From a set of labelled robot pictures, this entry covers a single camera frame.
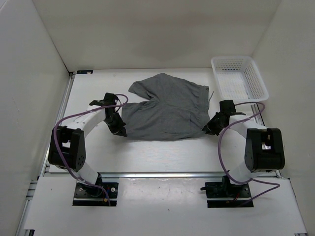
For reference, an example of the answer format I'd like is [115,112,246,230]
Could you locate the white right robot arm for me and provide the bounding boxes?
[202,112,285,197]

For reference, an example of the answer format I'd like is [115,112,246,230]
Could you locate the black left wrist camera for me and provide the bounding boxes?
[89,92,119,107]

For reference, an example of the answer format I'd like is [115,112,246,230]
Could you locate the aluminium table edge rail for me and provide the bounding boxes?
[43,171,280,178]

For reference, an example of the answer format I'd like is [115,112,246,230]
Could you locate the grey shorts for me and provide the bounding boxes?
[122,73,210,141]

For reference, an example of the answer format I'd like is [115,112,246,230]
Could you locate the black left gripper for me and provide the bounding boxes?
[104,112,126,137]

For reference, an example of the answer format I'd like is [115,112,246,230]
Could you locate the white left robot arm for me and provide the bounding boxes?
[48,107,127,197]

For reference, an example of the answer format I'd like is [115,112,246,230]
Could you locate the white plastic basket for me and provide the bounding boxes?
[211,56,269,102]

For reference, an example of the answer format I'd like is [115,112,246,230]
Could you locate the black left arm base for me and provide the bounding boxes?
[72,176,119,207]

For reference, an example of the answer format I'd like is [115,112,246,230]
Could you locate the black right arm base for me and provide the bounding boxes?
[200,176,254,208]

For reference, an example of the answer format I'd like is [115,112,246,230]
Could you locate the aluminium left side rail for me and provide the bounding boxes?
[15,71,76,236]

